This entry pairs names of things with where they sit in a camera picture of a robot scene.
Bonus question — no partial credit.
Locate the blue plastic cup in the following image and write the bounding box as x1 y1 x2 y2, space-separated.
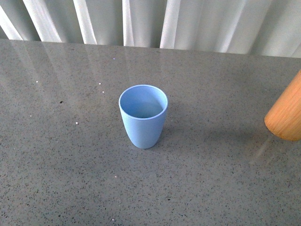
119 84 168 149

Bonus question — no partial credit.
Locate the bamboo chopstick holder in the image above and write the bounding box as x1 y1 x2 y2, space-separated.
264 72 301 141

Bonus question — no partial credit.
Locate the white pleated curtain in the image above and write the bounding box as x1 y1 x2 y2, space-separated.
0 0 301 58

